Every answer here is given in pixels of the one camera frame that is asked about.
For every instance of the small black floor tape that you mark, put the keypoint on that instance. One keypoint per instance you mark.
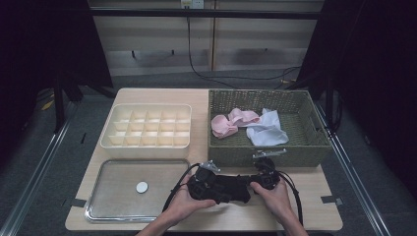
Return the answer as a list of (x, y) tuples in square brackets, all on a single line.
[(83, 137)]

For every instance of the cream divided storage box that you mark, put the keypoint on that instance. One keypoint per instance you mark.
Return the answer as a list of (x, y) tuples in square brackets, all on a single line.
[(144, 152)]

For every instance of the black sock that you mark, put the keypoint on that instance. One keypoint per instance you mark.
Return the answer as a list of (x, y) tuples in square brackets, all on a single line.
[(229, 190), (242, 187)]

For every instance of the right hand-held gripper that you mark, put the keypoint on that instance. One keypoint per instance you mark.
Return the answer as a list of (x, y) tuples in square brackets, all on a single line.
[(268, 178)]

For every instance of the black curtain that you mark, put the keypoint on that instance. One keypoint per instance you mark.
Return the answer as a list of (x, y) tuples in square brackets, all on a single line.
[(26, 49), (377, 65)]

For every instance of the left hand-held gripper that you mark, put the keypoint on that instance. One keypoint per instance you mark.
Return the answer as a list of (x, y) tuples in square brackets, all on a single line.
[(201, 188)]

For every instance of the white wall socket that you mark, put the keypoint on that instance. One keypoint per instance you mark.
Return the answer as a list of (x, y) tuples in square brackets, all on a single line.
[(192, 4)]

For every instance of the black stand post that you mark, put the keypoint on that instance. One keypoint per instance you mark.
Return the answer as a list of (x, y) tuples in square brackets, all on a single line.
[(59, 108), (329, 105)]

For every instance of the black tape strip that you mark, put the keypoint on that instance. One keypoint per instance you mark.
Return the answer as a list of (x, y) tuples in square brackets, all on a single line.
[(78, 203), (331, 200)]

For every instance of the metal floor rail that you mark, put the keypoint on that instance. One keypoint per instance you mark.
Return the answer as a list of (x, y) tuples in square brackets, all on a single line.
[(36, 177), (354, 177)]

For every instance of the yellow floor item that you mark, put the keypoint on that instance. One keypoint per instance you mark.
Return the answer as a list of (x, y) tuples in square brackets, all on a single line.
[(47, 105)]

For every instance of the clear box lid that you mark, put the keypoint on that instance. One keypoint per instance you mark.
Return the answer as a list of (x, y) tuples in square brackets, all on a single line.
[(114, 196)]

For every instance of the green woven basket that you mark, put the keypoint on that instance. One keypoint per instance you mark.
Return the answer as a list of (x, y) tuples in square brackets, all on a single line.
[(229, 157)]

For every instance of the black crossbar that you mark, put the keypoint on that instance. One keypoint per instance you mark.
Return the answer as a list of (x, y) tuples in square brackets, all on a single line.
[(164, 13)]

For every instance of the person's right hand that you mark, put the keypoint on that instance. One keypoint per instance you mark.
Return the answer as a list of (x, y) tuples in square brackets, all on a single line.
[(277, 203)]

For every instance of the person's left hand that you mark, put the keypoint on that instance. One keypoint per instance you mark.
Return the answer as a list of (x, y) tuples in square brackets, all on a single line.
[(183, 206)]

